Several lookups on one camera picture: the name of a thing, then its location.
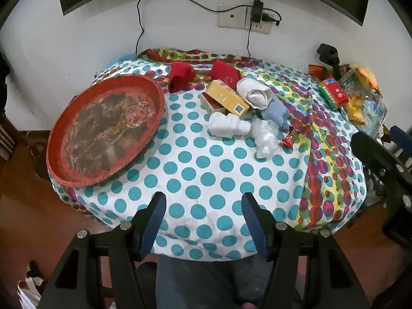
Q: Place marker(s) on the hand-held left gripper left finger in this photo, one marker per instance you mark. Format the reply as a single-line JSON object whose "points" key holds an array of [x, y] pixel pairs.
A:
{"points": [[154, 225]]}

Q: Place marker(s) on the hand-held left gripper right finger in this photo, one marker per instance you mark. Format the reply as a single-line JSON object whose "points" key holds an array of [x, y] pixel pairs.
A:
{"points": [[254, 228]]}

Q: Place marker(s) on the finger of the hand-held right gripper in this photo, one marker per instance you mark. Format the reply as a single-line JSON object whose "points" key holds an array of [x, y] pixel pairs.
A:
{"points": [[401, 138], [379, 164]]}

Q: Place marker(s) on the clear plastic wrapper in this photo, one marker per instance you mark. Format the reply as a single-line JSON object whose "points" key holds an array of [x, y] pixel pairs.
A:
{"points": [[265, 138]]}

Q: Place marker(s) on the red candy wrapper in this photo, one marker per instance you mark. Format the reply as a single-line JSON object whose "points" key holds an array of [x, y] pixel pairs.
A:
{"points": [[289, 140]]}

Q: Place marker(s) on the white sock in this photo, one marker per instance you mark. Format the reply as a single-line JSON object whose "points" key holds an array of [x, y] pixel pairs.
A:
{"points": [[228, 125], [254, 93]]}

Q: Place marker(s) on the red round tray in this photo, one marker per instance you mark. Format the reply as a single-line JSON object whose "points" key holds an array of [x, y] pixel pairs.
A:
{"points": [[106, 128]]}

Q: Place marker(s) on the maroon box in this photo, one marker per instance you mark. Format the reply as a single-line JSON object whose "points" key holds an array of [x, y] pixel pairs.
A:
{"points": [[216, 107]]}

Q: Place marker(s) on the yellow cardboard box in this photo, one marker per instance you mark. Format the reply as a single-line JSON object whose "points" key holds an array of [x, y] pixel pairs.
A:
{"points": [[225, 98]]}

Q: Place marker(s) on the red embroidered sock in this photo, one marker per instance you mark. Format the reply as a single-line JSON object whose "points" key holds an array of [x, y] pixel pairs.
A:
{"points": [[180, 77], [225, 72]]}

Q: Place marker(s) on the clear plastic snack bag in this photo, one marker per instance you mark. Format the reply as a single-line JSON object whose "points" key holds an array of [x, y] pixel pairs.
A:
{"points": [[363, 109]]}

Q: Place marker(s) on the polka dot tablecloth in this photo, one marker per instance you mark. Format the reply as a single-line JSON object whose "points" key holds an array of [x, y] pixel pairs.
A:
{"points": [[199, 173]]}

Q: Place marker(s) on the yellow orange object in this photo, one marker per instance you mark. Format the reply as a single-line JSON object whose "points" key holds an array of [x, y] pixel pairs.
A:
{"points": [[368, 77]]}

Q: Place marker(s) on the person's grey trousers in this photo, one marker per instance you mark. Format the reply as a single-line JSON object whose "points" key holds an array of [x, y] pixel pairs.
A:
{"points": [[206, 283]]}

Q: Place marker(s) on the red and green box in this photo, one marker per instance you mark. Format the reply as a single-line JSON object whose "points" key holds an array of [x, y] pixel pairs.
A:
{"points": [[333, 93]]}

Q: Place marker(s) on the orange snack packet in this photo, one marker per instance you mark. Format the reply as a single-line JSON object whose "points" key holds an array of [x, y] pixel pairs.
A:
{"points": [[315, 70]]}

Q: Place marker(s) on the black clamp stand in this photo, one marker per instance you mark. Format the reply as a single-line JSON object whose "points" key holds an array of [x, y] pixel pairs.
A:
{"points": [[328, 53]]}

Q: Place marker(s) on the white patterned bag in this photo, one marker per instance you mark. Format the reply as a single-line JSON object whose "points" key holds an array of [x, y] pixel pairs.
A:
{"points": [[30, 293]]}

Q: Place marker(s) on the blue cloth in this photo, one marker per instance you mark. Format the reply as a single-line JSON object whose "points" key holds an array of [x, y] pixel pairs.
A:
{"points": [[127, 57]]}

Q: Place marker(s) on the black plug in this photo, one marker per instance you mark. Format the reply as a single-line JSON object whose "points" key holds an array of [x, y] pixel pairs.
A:
{"points": [[276, 22]]}

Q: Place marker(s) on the black charger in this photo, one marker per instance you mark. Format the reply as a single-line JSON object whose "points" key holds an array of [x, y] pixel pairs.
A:
{"points": [[257, 9]]}

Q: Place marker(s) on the black hanging coat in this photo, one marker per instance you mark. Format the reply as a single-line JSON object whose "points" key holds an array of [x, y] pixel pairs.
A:
{"points": [[3, 83]]}

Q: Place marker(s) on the beige wall socket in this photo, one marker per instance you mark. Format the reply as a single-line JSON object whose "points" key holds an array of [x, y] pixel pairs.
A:
{"points": [[231, 17]]}

